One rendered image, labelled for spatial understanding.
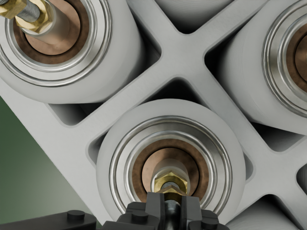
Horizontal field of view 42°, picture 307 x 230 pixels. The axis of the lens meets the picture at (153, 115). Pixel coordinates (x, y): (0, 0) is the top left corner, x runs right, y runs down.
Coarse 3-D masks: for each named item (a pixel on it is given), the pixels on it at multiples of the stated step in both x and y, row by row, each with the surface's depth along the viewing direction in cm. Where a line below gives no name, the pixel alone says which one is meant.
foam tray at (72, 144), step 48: (144, 0) 32; (240, 0) 31; (192, 48) 32; (144, 96) 32; (192, 96) 42; (48, 144) 32; (96, 144) 36; (240, 144) 32; (288, 144) 33; (96, 192) 32; (288, 192) 32
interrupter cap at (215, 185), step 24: (168, 120) 24; (192, 120) 24; (120, 144) 24; (144, 144) 24; (168, 144) 25; (192, 144) 24; (216, 144) 24; (120, 168) 25; (144, 168) 25; (192, 168) 25; (216, 168) 24; (120, 192) 25; (144, 192) 25; (192, 192) 25; (216, 192) 24
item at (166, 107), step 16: (128, 112) 26; (144, 112) 25; (160, 112) 25; (176, 112) 25; (192, 112) 25; (208, 112) 25; (112, 128) 26; (128, 128) 25; (224, 128) 25; (112, 144) 25; (224, 144) 25; (240, 160) 25; (96, 176) 26; (240, 176) 25; (240, 192) 25; (112, 208) 25; (224, 208) 25; (224, 224) 25
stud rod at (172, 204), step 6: (162, 186) 21; (168, 204) 16; (174, 204) 16; (168, 210) 16; (174, 210) 16; (168, 216) 16; (174, 216) 16; (168, 222) 16; (174, 222) 16; (168, 228) 16; (174, 228) 16
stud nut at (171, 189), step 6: (168, 186) 18; (174, 186) 18; (156, 192) 18; (162, 192) 17; (168, 192) 17; (174, 192) 17; (180, 192) 17; (168, 198) 17; (174, 198) 17; (180, 198) 17; (180, 204) 17
